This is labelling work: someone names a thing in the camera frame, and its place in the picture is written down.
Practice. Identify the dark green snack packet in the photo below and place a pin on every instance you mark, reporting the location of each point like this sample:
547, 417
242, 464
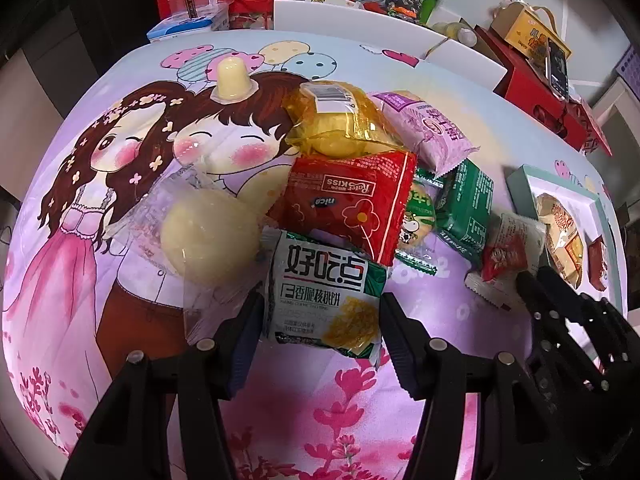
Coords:
462, 208

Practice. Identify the white cardboard box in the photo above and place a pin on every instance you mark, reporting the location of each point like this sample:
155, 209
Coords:
350, 20

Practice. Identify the cartoon printed tablecloth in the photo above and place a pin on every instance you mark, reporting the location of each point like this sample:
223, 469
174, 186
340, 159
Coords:
96, 370

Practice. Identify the yellow carton with handle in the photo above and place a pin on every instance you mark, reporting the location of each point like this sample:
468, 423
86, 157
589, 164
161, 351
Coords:
528, 29

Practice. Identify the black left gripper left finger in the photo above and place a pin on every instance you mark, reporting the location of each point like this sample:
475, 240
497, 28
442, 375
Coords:
216, 367

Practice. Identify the blue white tissue pack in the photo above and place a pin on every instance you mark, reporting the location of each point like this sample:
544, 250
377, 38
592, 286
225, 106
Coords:
209, 19

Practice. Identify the dark red snack packet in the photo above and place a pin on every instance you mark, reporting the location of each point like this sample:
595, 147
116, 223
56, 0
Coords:
598, 264

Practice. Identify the small red candy packet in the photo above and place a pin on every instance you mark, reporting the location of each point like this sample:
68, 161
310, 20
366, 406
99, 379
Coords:
514, 244

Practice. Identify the cream jelly cup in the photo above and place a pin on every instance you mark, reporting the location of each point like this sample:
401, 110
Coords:
234, 84

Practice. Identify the clear packet round bun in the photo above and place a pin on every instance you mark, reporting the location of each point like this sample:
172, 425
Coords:
191, 247

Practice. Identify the yellow transparent cake packet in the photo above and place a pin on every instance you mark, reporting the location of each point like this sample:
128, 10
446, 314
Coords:
337, 120

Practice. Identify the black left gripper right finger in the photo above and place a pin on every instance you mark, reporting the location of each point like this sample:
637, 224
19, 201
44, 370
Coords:
421, 362

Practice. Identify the white green biscuit packet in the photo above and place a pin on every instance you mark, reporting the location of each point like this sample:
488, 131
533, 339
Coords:
322, 296

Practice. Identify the black smartphone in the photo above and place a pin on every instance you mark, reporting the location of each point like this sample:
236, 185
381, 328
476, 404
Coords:
556, 70

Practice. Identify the red gift box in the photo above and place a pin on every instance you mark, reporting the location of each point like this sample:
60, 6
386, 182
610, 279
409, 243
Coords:
523, 88

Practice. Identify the yellow cream snack packet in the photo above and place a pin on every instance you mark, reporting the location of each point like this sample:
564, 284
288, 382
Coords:
563, 242

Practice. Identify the red Rosekiss snack packet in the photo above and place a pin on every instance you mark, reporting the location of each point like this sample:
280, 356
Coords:
361, 199

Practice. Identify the white tray with teal rim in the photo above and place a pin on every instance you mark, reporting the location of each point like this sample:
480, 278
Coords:
528, 182

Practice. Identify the red patterned lid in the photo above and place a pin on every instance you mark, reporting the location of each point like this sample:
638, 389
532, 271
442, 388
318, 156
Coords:
595, 138

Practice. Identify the round clear tape roll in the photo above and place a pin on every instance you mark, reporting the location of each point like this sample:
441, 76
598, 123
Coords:
457, 31

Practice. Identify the green cow snack packet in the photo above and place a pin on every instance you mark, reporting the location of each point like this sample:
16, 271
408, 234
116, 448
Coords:
417, 224

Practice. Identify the pink snack packet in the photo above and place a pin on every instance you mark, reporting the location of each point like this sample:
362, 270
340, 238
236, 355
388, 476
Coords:
423, 129

